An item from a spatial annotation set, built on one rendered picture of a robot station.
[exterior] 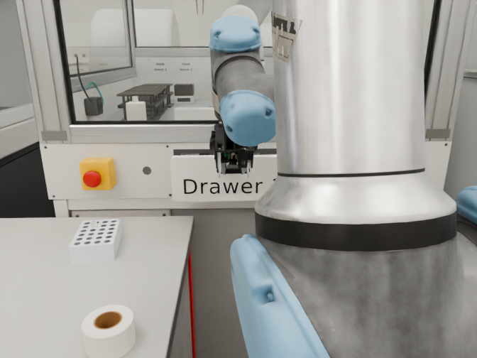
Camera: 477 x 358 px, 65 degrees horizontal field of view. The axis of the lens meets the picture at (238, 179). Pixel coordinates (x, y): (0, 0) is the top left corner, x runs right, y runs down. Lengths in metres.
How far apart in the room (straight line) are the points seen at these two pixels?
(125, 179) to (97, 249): 0.25
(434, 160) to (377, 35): 0.89
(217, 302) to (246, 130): 0.74
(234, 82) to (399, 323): 0.38
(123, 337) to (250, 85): 0.38
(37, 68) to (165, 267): 0.54
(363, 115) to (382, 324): 0.10
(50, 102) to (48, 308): 0.49
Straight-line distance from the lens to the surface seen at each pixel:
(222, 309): 1.17
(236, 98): 0.49
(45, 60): 1.00
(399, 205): 0.20
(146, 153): 0.96
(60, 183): 1.05
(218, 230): 1.03
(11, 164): 1.66
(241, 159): 0.71
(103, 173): 0.95
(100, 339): 0.57
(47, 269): 0.83
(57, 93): 1.00
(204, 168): 0.88
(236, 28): 0.57
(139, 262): 0.79
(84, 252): 0.81
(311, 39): 0.21
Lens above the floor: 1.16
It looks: 19 degrees down
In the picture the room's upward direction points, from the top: straight up
